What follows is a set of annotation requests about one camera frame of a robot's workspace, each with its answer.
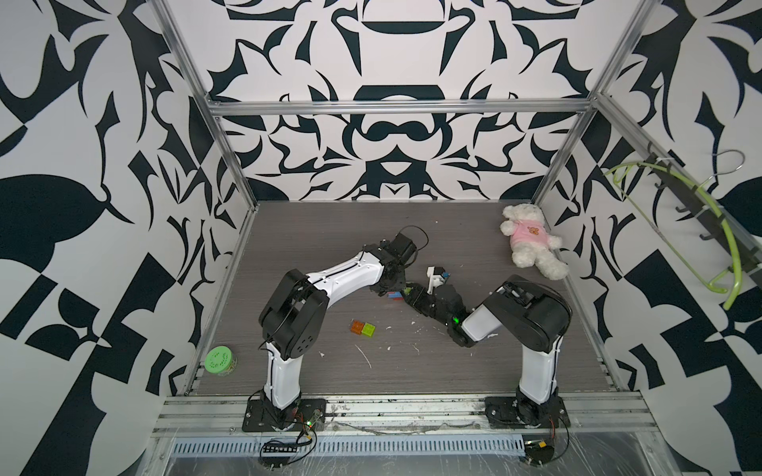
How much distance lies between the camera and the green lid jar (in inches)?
31.1

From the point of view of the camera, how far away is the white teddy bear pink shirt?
0.94 m

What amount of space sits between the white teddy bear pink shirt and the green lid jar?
877mm

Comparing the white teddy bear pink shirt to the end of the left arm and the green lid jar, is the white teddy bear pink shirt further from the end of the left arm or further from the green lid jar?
the green lid jar
